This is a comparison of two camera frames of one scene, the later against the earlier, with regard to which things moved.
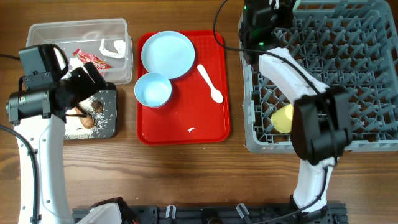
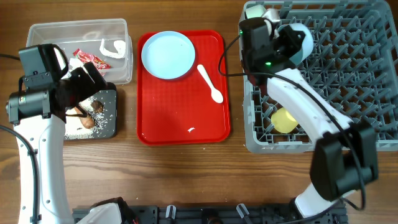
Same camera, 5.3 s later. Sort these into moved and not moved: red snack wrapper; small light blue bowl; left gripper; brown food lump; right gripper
Moved: small light blue bowl; right gripper
Not moved: red snack wrapper; left gripper; brown food lump
